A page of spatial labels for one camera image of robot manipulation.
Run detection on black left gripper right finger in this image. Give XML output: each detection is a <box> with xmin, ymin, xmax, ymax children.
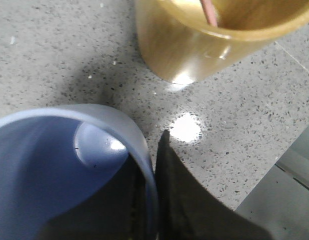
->
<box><xmin>155</xmin><ymin>130</ymin><xmax>273</xmax><ymax>240</ymax></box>

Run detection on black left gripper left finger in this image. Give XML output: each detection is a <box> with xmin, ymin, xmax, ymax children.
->
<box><xmin>36</xmin><ymin>156</ymin><xmax>148</xmax><ymax>240</ymax></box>

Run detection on blue plastic cup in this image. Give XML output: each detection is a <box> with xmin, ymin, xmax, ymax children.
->
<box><xmin>0</xmin><ymin>104</ymin><xmax>159</xmax><ymax>240</ymax></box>

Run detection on pink chopstick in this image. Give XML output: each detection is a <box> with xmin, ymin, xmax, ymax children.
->
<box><xmin>200</xmin><ymin>0</ymin><xmax>218</xmax><ymax>27</ymax></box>

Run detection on bamboo cylinder holder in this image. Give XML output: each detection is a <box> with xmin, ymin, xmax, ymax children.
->
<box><xmin>134</xmin><ymin>0</ymin><xmax>309</xmax><ymax>84</ymax></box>

